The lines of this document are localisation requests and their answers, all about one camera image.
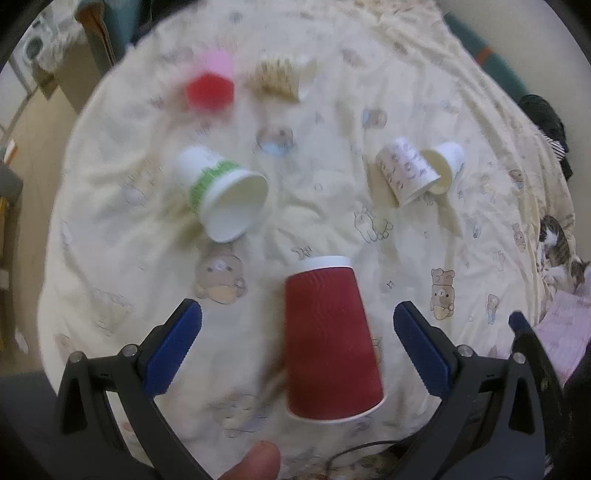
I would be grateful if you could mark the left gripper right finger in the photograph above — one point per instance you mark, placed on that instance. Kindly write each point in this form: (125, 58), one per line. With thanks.
(489, 424)

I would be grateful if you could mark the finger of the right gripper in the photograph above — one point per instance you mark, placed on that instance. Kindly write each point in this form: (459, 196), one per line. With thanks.
(557, 418)

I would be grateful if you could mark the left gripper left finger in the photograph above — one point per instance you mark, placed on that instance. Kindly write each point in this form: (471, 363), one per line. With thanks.
(89, 443)

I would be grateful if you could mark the red ripple paper cup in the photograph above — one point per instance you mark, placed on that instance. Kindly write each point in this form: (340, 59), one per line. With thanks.
(333, 373)

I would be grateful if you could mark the green striped white paper cup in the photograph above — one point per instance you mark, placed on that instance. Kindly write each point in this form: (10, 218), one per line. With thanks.
(226, 197)

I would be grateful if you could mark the white purple print paper cup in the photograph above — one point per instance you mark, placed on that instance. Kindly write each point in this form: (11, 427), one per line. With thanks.
(406, 170)

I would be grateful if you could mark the white green leaf paper cup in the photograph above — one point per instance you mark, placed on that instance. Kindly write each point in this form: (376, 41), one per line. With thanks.
(448, 160)

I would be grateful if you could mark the pink red paper cup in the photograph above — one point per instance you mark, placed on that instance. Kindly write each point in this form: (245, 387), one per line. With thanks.
(212, 85)

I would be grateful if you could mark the cream patterned paper cup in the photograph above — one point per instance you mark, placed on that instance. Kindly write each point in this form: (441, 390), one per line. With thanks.
(286, 75)

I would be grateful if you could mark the left hand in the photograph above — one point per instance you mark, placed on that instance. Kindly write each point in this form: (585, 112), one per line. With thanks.
(262, 462)

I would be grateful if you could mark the pink patterned cloth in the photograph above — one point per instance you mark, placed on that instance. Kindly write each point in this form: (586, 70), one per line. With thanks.
(564, 332)

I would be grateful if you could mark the tabby cat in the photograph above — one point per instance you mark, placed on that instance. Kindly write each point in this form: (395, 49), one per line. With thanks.
(560, 267)

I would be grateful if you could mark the cream cartoon bed sheet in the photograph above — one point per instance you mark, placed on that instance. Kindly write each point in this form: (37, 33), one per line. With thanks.
(124, 248)

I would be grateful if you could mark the black clothes pile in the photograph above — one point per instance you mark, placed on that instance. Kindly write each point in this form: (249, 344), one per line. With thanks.
(543, 115)

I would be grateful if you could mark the white washing machine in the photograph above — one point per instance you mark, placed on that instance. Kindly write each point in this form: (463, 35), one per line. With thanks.
(36, 38)

